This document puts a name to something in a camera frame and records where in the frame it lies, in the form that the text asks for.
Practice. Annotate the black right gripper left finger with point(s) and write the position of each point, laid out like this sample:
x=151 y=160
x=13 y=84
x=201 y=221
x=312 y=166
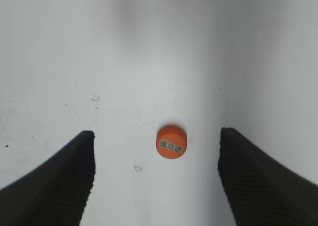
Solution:
x=56 y=192

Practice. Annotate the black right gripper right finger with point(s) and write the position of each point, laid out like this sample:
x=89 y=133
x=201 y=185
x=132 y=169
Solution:
x=260 y=190

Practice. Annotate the orange bottle cap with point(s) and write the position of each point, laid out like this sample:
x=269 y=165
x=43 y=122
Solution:
x=171 y=141

